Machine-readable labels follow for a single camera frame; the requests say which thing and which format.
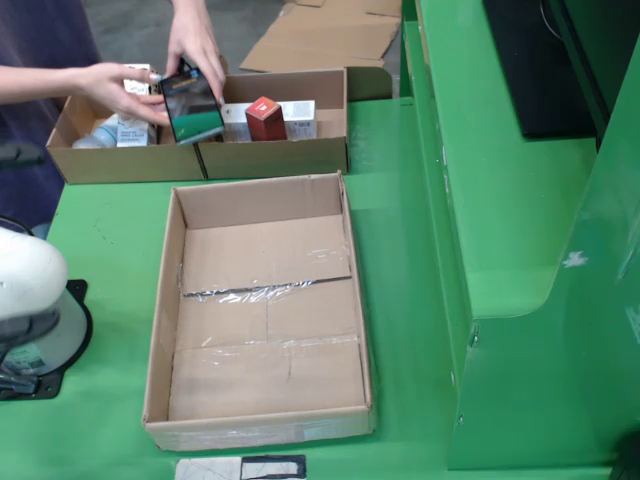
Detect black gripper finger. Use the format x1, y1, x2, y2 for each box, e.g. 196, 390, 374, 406
0, 143, 47, 170

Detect cow print hand cream box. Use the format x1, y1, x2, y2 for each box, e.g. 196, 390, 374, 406
116, 63, 161, 149

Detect dark green box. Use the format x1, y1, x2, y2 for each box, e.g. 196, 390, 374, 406
158, 66, 225, 146

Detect bare person forearm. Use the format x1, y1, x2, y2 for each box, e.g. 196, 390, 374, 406
0, 63, 81, 107
171, 0, 208, 24

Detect open brown cardboard box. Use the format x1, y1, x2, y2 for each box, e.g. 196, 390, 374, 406
45, 74, 231, 185
193, 67, 394, 180

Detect shallow cardboard tray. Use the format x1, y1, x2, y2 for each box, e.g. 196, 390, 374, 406
142, 170, 377, 453

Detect open flat cardboard mailer box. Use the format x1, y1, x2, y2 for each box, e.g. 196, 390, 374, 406
238, 0, 403, 71

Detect bare person hand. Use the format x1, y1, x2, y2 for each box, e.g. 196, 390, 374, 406
165, 15, 228, 106
73, 61, 171, 126

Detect white and teal bottle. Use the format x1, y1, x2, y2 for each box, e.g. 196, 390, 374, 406
72, 113, 121, 149

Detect person in purple shirt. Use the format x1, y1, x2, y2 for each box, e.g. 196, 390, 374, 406
0, 0, 105, 241

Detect small red brown carton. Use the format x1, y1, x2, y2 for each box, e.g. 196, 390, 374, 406
244, 96, 289, 143

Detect flat white carton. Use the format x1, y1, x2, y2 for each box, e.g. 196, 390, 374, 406
219, 99, 319, 144

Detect green metal shelf stand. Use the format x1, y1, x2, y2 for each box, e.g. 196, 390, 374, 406
399, 0, 640, 471

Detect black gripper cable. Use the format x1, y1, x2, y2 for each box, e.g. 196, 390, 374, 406
0, 214, 36, 237

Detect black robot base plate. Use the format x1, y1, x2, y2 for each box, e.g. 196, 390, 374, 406
0, 278, 95, 401

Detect paper card with black frame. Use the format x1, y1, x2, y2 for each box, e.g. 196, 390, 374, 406
175, 453, 308, 480

